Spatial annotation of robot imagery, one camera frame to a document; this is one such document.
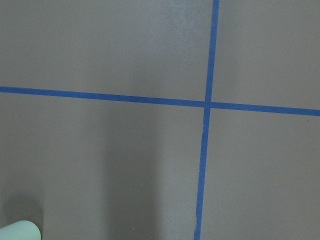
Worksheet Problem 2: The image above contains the light green plastic cup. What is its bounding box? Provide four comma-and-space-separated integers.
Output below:
0, 220, 42, 240

